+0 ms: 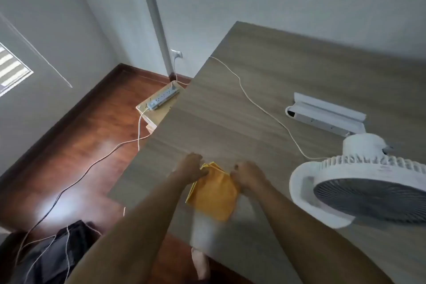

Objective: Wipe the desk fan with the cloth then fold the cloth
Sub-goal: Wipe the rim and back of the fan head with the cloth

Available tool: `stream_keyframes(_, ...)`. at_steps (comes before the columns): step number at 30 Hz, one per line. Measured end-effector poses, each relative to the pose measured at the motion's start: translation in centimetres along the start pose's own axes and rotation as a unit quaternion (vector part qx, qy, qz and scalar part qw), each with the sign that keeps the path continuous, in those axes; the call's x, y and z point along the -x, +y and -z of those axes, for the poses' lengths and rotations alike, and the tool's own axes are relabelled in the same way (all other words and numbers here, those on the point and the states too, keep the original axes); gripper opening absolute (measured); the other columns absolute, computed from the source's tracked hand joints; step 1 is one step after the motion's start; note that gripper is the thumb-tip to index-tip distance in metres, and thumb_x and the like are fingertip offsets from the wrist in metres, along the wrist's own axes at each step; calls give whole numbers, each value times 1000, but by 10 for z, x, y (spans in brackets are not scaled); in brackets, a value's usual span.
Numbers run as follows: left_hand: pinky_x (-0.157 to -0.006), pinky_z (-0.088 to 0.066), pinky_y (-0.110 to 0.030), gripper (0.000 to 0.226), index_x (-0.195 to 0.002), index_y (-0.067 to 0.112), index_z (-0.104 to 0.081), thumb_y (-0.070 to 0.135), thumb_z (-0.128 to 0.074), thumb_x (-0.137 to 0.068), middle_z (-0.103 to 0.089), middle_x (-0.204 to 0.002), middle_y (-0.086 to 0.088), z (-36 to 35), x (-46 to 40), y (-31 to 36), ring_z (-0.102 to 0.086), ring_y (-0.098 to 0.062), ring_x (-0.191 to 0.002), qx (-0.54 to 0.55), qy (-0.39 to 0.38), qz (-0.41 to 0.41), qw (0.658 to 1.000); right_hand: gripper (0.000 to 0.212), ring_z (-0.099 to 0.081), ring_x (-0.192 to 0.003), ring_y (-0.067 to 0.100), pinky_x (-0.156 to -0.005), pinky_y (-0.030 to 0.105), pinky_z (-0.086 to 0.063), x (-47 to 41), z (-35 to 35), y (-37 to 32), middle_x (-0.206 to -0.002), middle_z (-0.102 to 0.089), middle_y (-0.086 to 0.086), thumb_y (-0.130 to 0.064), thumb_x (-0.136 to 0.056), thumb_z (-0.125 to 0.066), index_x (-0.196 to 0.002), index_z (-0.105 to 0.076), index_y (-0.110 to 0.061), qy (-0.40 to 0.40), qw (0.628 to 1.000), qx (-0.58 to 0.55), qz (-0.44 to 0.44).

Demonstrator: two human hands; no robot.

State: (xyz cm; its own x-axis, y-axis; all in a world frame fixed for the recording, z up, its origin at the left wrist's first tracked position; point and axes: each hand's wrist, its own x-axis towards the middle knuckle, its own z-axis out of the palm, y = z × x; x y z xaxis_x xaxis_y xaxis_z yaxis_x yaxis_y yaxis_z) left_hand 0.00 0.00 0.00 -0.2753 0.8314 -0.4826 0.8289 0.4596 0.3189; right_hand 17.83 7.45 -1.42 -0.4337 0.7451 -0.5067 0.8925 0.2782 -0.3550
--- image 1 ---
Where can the black bag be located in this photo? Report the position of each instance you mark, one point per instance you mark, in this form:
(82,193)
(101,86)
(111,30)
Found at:
(50,260)

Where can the person's left forearm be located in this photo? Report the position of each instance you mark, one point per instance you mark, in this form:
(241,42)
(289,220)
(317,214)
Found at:
(133,234)

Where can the person's right hand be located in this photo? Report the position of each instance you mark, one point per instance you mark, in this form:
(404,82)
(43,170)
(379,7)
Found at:
(248,175)

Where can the person's left hand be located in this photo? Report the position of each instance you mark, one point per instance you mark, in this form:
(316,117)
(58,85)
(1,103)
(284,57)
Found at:
(191,167)

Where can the white fan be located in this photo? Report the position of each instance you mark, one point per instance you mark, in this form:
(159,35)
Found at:
(359,147)

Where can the person's right forearm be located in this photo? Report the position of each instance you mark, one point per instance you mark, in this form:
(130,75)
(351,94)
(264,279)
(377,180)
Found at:
(309,247)

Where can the white power strip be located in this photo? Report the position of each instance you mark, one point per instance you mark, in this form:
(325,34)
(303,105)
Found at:
(163,95)

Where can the white wall socket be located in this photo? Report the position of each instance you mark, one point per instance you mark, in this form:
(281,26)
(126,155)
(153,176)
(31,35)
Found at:
(176,54)

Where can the orange microfiber cloth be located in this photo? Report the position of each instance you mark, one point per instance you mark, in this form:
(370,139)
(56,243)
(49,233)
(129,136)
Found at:
(214,194)

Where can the white desk socket tray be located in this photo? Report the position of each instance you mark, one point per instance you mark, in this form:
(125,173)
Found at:
(326,117)

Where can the light wooden board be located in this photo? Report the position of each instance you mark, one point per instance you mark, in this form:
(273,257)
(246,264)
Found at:
(156,117)

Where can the person's bare foot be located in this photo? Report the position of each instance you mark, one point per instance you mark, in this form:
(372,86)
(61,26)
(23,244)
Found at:
(201,263)

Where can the white vertical pipe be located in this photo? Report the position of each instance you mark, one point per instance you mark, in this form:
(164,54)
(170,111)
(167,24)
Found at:
(153,4)

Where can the window with blind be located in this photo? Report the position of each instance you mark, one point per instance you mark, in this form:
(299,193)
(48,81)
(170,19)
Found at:
(10,67)

